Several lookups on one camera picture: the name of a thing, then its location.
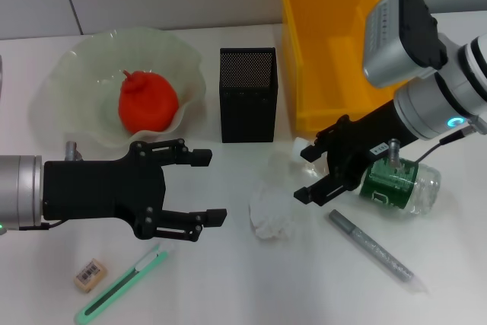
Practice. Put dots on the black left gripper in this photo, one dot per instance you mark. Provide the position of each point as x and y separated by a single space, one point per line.
99 188

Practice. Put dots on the yellow plastic bin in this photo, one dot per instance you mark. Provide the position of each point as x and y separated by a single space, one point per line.
331 74

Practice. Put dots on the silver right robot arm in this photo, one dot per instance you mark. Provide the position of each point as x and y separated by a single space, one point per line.
437 112

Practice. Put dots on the black mesh pen holder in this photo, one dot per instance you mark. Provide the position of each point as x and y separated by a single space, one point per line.
247 112

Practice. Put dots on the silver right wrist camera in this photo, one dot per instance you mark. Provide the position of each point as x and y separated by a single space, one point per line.
399 36

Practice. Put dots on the white paper ball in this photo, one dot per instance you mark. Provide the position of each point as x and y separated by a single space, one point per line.
272 214

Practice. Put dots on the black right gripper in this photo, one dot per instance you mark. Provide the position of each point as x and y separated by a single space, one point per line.
361 142

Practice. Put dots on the clear green-label water bottle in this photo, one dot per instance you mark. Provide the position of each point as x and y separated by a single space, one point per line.
418 188

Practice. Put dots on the silver grey pen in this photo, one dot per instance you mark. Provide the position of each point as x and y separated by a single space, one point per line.
373 249

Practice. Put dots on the green wavy glass fruit plate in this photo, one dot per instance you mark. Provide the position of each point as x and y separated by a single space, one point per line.
76 85

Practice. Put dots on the red-orange toy orange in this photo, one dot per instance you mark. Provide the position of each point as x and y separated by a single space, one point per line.
148 102

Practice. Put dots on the mint green utility knife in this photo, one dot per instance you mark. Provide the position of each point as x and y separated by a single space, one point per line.
125 279

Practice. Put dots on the beige eraser with barcode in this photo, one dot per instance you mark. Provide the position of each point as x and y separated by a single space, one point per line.
90 275

